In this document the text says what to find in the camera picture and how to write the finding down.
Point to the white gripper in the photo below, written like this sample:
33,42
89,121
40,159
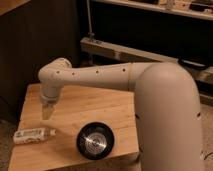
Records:
50,100

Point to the black handle object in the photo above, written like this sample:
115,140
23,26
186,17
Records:
193,65

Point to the black ceramic bowl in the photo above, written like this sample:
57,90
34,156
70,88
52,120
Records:
95,141

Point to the upper wooden shelf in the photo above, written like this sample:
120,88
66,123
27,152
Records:
175,7

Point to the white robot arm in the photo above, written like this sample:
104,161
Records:
166,105

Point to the metal vertical pole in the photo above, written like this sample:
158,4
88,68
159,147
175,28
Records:
91,34

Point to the wooden beam rail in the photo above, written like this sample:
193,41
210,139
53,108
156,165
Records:
127,54

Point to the wooden table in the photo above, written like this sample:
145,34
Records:
77,107

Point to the white plastic bottle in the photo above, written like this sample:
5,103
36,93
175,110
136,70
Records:
33,135

